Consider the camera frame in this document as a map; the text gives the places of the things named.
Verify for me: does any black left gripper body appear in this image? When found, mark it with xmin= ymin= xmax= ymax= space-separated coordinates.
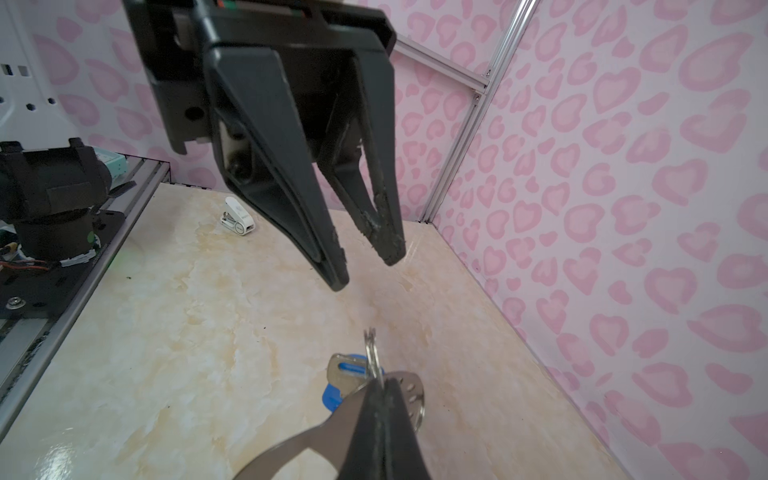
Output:
xmin=125 ymin=1 xmax=396 ymax=177

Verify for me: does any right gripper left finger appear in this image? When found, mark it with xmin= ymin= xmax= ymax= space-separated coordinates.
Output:
xmin=337 ymin=380 xmax=384 ymax=480

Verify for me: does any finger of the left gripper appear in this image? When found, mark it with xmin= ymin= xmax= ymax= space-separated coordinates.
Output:
xmin=204 ymin=47 xmax=349 ymax=292
xmin=317 ymin=51 xmax=406 ymax=266

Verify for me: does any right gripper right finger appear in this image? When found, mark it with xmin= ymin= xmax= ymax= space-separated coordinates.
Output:
xmin=382 ymin=378 xmax=431 ymax=480

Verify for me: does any blue tagged key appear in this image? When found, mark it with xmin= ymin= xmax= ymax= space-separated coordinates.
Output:
xmin=322 ymin=353 xmax=369 ymax=412

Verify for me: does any white tagged key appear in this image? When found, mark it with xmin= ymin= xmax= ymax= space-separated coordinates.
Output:
xmin=220 ymin=196 xmax=255 ymax=236

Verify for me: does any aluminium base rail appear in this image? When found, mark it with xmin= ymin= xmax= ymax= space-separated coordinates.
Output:
xmin=1 ymin=157 xmax=170 ymax=436

